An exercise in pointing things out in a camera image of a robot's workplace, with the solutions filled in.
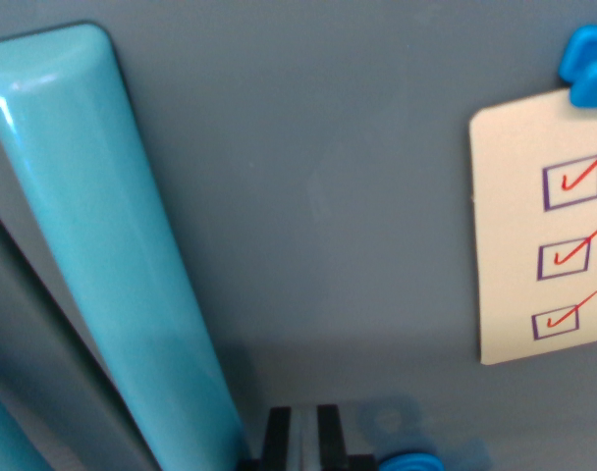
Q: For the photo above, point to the grey fridge door with display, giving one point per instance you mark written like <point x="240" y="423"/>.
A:
<point x="58" y="382"/>

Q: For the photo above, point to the blue clip without card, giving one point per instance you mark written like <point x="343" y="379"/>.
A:
<point x="411" y="463"/>

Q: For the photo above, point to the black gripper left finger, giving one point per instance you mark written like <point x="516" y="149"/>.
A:
<point x="278" y="436"/>

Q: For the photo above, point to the grey toy refrigerator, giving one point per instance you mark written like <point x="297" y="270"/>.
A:
<point x="303" y="172"/>

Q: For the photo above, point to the cream grocery checklist card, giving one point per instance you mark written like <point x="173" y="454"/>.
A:
<point x="514" y="221"/>

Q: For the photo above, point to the blue clip holding card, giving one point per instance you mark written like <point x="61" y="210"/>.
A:
<point x="590" y="68"/>

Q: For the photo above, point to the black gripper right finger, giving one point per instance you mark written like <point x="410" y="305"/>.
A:
<point x="332" y="436"/>

